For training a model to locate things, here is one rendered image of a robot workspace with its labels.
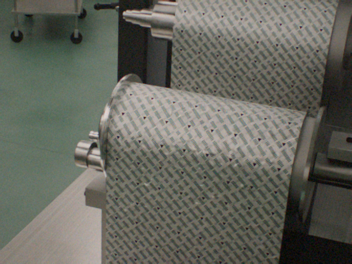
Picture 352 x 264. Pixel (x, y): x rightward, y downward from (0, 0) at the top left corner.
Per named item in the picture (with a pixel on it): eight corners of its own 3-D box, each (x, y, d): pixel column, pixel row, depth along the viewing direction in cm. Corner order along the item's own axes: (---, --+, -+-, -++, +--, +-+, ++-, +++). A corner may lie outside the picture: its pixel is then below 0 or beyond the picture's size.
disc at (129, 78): (141, 154, 99) (144, 59, 93) (144, 154, 99) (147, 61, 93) (99, 199, 86) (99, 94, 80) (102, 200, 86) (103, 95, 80)
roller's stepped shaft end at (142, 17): (127, 22, 113) (128, 3, 111) (160, 26, 111) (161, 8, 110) (120, 26, 110) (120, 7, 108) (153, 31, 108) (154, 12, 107)
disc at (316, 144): (311, 189, 92) (327, 89, 85) (315, 189, 91) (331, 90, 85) (293, 244, 79) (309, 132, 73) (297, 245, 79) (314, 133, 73)
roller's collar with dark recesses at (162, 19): (163, 33, 113) (165, -4, 110) (196, 38, 111) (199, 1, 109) (149, 43, 107) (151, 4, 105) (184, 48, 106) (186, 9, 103)
